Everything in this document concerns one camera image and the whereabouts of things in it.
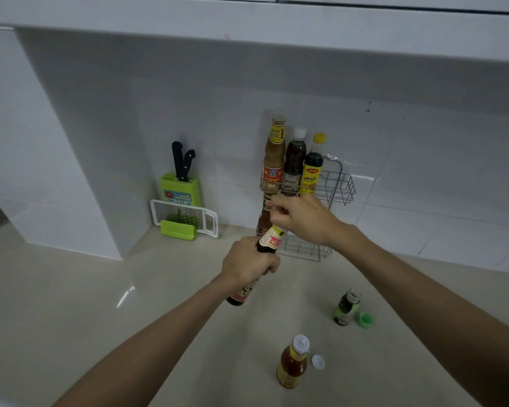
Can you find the person's right hand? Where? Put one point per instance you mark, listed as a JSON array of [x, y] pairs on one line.
[[307, 218]]

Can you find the person's left hand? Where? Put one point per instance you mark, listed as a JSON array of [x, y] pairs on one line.
[[246, 264]]

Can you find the dark bottle red-white cap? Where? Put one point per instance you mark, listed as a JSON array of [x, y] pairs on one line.
[[271, 240]]

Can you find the red sauce bottle gold cap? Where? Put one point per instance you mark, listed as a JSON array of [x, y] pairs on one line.
[[264, 220]]

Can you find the dark bottle yellow label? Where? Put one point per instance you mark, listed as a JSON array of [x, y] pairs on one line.
[[312, 169]]

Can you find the dark bottle white cap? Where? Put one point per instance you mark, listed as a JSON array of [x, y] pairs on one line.
[[294, 158]]

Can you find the tall brown sauce bottle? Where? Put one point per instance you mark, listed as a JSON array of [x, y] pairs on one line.
[[274, 158]]

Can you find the small green label bottle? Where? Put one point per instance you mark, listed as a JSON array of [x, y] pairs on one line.
[[345, 307]]

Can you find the orange sauce bottle white cap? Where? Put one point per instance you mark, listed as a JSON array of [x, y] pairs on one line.
[[292, 364]]

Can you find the green cap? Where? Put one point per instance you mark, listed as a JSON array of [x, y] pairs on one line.
[[365, 320]]

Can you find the person's left forearm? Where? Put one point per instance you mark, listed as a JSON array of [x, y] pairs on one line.
[[152, 356]]

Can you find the person's right forearm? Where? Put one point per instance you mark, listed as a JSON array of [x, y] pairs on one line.
[[441, 317]]

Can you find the green plastic grater holder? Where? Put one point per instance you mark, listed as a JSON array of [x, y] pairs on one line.
[[178, 230]]

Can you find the green knife block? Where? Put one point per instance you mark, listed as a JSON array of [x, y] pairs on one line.
[[180, 192]]

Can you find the white upper cabinet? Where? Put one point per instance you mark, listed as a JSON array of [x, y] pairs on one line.
[[254, 29]]

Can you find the white frame metal grater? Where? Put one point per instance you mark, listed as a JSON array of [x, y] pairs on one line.
[[158, 211]]

